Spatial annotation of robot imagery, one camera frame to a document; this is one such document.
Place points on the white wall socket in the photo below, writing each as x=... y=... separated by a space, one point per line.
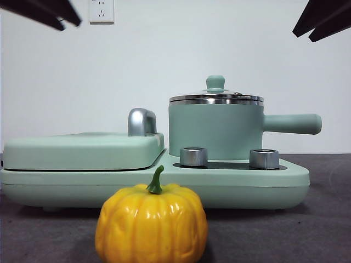
x=101 y=12

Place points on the glass lid with green knob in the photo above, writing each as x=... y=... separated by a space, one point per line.
x=215 y=82

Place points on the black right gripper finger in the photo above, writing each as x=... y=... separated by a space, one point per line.
x=331 y=24
x=321 y=13

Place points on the silver control knob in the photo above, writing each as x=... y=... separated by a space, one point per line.
x=193 y=157
x=263 y=159

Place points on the yellow pumpkin with green stem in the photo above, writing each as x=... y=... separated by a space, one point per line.
x=150 y=230

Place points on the green griddle cover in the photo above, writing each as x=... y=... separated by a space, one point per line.
x=76 y=153

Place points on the green breakfast machine base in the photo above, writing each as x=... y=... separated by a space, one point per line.
x=246 y=189

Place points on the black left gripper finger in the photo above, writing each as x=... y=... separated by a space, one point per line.
x=41 y=18
x=63 y=11

